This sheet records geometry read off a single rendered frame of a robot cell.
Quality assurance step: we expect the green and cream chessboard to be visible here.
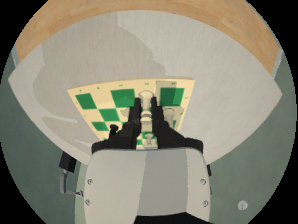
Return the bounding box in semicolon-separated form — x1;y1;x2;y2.
67;77;195;147

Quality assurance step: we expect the white chess piece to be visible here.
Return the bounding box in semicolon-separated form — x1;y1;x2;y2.
163;108;175;129
138;90;154;125

